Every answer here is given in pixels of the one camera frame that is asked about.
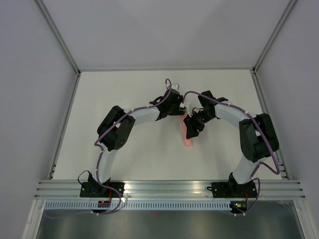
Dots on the white slotted cable duct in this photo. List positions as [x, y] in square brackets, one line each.
[153, 205]

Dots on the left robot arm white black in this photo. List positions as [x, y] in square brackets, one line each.
[116, 127]

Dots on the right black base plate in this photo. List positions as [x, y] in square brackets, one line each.
[228, 190]

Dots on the aluminium frame post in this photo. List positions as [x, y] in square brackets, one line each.
[57, 35]
[275, 33]

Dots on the right aluminium frame post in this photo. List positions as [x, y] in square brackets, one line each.
[275, 33]

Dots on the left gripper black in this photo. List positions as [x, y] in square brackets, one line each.
[178, 112]

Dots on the aluminium front rail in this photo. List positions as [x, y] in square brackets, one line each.
[270, 190]

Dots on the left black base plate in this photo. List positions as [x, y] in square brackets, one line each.
[89, 191]

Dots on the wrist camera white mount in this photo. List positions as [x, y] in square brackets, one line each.
[173, 86]
[186, 108]

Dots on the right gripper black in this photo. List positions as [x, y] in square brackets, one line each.
[192, 126]

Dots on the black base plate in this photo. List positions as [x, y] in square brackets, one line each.
[89, 191]
[228, 190]

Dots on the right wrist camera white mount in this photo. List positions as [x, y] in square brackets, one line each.
[186, 108]

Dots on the left aluminium frame post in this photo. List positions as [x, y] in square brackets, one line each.
[57, 35]

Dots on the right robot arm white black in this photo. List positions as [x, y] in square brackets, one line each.
[258, 139]

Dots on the pink cloth napkin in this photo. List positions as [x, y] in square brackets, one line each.
[182, 126]

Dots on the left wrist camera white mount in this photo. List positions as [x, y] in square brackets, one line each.
[173, 86]

